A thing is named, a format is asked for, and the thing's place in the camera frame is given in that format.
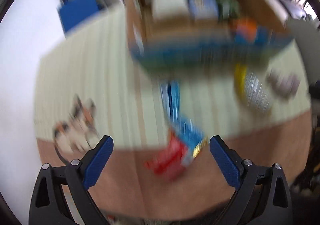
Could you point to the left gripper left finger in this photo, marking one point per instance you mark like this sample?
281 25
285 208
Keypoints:
48 203

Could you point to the white soft pack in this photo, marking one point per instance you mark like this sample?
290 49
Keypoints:
169 9

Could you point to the blue foil snack pack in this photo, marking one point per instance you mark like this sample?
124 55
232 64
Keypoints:
184 128

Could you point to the green snack bag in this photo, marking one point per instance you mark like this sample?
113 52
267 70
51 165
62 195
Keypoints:
228 9

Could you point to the blue cartoon tissue pack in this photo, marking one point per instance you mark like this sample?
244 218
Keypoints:
204 9

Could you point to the red snack bag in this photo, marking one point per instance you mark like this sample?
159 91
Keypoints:
168 163

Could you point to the silver yellow scrubber pack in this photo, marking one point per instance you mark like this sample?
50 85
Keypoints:
251 91

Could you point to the open cardboard box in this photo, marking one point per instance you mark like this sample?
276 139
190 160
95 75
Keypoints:
185 42

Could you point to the blue folded mat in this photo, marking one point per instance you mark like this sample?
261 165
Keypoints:
73 12

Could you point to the orange snack bag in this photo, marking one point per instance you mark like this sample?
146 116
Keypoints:
244 29

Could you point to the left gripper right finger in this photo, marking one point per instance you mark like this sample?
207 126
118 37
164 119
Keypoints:
261 194

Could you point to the grey rolled cloth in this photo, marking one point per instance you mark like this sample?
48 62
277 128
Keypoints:
284 86

